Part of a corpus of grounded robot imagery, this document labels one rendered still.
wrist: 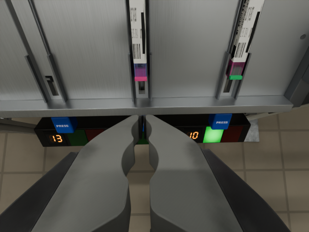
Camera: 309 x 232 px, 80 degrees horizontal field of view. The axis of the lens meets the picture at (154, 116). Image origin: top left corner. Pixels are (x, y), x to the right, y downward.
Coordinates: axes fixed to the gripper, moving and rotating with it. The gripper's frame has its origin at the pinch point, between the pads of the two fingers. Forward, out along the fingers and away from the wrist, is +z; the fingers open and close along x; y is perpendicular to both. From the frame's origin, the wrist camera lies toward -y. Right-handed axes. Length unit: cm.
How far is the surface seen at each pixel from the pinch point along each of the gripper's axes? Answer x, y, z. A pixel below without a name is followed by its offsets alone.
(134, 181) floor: -8, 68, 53
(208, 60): 7.5, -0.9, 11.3
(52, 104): -11.7, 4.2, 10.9
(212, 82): 8.4, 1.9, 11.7
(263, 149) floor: 59, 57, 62
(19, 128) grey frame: -49, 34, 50
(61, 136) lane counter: -13.6, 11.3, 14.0
